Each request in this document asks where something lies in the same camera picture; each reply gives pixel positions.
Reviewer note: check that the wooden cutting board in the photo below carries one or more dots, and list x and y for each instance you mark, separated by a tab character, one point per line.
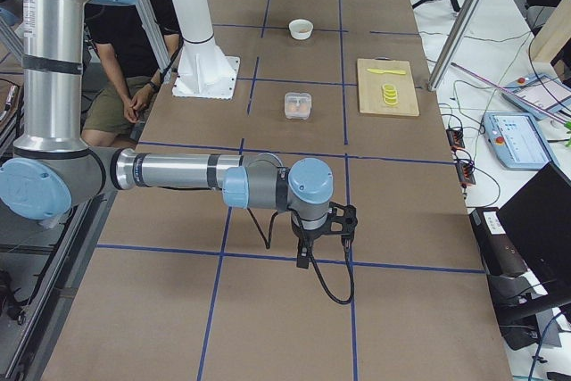
370	88

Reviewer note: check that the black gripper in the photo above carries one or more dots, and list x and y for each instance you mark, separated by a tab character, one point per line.
306	236

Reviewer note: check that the black monitor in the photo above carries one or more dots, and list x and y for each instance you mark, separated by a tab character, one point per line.
537	221

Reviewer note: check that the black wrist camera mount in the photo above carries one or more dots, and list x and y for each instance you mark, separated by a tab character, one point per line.
341	221

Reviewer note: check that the orange connector board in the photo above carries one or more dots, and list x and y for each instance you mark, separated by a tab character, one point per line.
465	174
455	138

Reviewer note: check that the clear plastic egg box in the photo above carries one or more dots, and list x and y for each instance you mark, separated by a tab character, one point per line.
297	106

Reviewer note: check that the black computer box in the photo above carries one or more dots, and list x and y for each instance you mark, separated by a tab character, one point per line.
500	255

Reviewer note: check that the far blue teach pendant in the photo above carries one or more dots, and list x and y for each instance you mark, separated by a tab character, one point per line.
543	91

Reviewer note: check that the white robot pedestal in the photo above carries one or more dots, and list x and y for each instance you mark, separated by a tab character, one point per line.
203	69

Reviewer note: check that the white ceramic bowl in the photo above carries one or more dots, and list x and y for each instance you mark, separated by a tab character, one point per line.
300	29

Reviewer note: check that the yellow plastic knife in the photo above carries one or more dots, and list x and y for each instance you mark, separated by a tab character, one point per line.
382	71

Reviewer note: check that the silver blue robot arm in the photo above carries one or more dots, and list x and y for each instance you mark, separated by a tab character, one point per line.
53	169

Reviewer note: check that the aluminium frame post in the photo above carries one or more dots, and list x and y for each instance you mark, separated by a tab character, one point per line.
452	43

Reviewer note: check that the near blue teach pendant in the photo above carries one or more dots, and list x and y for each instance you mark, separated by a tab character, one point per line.
517	140

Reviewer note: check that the seated person in black shirt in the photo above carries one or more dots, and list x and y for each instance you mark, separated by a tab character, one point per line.
132	70

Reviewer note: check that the blue teach pendant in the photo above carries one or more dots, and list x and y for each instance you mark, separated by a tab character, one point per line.
543	91
517	140

